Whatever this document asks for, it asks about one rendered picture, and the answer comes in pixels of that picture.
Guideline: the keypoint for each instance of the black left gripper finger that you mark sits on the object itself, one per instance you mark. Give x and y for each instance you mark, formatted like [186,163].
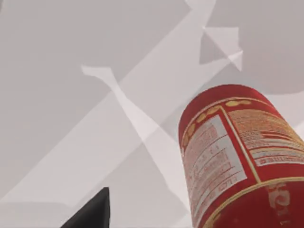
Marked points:
[96,211]

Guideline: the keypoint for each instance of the red and white can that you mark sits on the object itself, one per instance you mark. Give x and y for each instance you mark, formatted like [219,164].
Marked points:
[240,161]

